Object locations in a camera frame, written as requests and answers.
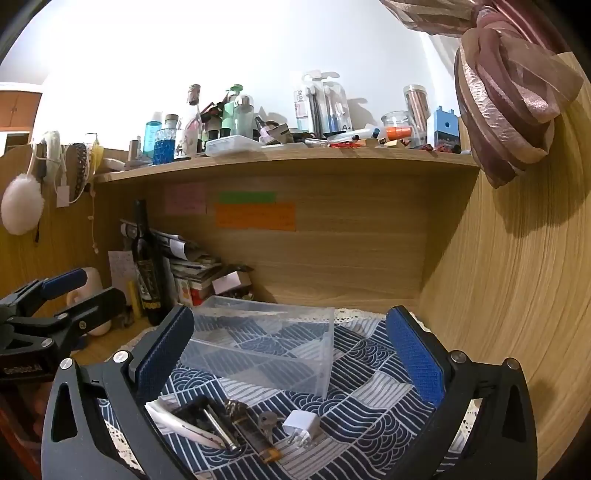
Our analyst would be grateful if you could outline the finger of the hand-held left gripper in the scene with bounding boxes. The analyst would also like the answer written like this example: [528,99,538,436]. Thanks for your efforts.
[0,268,89,320]
[28,286,127,348]

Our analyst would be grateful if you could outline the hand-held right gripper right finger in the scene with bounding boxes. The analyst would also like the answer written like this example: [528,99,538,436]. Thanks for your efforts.
[385,305,539,480]

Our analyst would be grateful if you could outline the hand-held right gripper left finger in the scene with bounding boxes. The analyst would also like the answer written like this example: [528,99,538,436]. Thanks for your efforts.
[41,305,195,480]

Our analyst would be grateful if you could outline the white rounded container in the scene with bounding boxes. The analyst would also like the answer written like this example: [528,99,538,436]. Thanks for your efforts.
[66,267,113,336]

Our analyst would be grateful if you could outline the white printed card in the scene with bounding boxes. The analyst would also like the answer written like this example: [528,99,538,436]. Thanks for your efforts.
[108,250,136,298]

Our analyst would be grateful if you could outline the dark wine bottle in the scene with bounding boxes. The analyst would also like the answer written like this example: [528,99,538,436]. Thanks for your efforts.
[131,199,168,326]

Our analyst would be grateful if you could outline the white slim stick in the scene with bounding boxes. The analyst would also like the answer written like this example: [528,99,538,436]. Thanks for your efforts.
[146,400,223,449]

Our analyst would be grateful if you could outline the blue wave patterned cloth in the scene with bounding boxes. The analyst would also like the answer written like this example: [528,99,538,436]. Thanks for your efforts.
[99,307,482,480]

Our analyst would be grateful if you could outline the black case silver tube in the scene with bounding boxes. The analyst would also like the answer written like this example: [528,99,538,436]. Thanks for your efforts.
[173,395,242,451]

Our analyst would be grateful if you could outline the white fluffy puff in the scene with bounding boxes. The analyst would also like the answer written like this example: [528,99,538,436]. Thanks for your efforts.
[1,174,45,236]

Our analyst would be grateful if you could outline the stack of magazines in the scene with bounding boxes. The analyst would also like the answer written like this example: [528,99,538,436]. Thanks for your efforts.
[121,218,254,306]

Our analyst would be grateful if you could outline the small white cardboard box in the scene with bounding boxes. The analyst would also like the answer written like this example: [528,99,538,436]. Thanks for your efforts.
[212,270,253,296]

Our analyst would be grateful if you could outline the clear plastic storage box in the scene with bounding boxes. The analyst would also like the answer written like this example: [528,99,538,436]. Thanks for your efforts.
[179,295,336,398]

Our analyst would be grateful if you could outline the patterned headband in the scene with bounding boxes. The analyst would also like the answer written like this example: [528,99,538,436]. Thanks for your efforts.
[66,143,94,205]

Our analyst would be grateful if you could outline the silver key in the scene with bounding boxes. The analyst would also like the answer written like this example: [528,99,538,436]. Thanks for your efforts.
[257,412,280,437]

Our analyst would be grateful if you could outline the clear lighter yellow end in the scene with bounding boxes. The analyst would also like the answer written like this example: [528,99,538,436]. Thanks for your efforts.
[235,415,283,463]

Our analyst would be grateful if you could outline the white fluffy headband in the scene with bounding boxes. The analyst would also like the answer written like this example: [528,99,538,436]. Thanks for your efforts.
[32,130,68,188]

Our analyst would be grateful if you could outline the white charger plug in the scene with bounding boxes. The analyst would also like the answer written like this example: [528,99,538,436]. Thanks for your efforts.
[283,410,322,449]

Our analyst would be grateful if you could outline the pink sticky note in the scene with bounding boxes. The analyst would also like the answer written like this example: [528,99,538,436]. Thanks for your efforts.
[165,183,207,216]

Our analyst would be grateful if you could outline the orange sticky note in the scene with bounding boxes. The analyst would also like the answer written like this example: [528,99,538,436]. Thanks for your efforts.
[215,202,297,231]

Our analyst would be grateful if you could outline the glass cup blue beads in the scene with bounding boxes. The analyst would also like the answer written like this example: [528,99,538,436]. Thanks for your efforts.
[152,128,177,165]

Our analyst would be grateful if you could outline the blue liquid bottle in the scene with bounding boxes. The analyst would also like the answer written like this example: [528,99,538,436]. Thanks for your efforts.
[143,112,164,156]

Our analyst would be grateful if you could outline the green sticky note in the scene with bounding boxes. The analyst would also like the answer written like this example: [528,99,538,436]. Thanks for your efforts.
[218,191,277,204]

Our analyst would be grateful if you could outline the wooden cabinet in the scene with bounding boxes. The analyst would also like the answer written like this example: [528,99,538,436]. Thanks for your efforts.
[0,82,43,131]

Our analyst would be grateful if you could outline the white flat box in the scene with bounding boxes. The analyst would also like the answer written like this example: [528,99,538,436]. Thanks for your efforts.
[204,135,262,157]

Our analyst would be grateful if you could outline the wooden shelf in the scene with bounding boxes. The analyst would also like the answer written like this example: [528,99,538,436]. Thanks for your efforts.
[93,147,482,184]

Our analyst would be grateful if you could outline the blue and white box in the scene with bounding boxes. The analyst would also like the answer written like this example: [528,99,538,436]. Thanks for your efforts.
[427,106,461,149]

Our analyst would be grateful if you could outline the clear glass jar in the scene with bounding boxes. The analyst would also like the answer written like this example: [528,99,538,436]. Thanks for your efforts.
[382,110,412,140]

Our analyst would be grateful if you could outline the tall copper filled jar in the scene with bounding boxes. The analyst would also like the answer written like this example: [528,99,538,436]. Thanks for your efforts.
[403,84,430,140]

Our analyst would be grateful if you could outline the toothbrush blister pack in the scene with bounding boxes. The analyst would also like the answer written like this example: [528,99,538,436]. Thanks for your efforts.
[294,71,324,135]
[320,73,354,136]

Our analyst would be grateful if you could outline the pink tied curtain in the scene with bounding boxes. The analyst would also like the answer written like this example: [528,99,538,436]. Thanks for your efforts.
[454,14,585,189]

